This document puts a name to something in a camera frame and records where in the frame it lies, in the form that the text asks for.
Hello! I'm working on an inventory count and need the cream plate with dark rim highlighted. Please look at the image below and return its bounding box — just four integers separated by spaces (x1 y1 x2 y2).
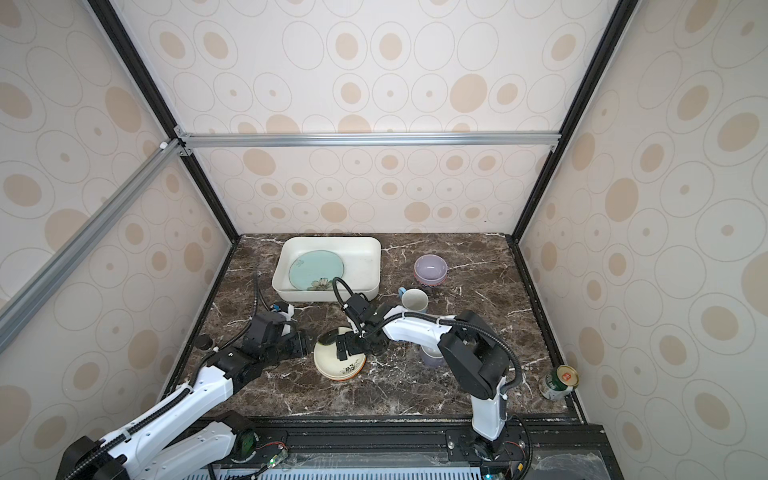
313 326 367 381

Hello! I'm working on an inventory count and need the teal flower plate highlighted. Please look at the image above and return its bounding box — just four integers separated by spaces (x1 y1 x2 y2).
288 250 344 291

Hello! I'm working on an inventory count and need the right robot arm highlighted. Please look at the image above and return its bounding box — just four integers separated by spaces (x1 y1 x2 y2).
326 277 524 461

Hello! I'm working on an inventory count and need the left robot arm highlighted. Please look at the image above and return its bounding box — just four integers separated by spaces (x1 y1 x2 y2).
56 302 308 479

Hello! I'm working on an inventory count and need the white plastic bin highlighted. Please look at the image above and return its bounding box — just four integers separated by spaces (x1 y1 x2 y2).
272 237 381 303

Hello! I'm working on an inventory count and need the light blue mug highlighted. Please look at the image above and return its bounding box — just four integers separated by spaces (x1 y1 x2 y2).
398 287 429 313

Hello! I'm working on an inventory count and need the purple grey mug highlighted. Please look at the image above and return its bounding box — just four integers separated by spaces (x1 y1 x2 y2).
420 346 445 368

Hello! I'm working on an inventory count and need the small black knob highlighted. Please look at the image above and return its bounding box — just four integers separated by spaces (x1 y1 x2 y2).
193 334 215 351

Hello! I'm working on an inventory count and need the lavender bowl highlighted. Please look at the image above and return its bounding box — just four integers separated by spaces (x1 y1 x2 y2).
413 254 448 286

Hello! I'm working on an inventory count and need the green drink can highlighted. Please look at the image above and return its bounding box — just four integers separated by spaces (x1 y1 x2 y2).
539 365 580 401

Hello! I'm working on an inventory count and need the horizontal aluminium bar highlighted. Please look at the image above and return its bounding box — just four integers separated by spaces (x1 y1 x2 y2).
180 131 561 148

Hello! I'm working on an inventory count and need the diagonal aluminium bar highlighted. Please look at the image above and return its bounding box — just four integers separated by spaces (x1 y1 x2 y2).
1 139 181 350

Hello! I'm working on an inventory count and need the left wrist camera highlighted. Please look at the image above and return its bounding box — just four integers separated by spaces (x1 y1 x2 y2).
245 302 294 345

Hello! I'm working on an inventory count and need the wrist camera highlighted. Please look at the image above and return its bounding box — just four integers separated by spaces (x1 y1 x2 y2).
245 302 294 345
342 293 375 331

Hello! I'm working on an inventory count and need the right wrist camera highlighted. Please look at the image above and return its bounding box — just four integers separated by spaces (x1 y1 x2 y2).
342 293 375 331

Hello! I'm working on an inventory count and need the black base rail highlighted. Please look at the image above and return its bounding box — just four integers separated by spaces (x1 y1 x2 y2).
106 416 625 480

